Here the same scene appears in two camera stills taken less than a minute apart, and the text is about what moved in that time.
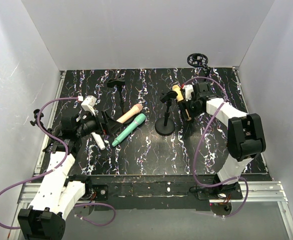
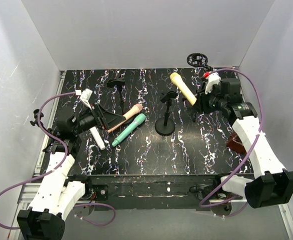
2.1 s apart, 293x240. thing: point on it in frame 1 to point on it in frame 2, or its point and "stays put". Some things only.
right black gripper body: (185, 106) to (202, 100)
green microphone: (138, 121) stays put
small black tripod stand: (51, 141) stays put
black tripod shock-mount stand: (198, 60) stays put
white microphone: (98, 138) stays put
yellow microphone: (177, 88) to (184, 88)
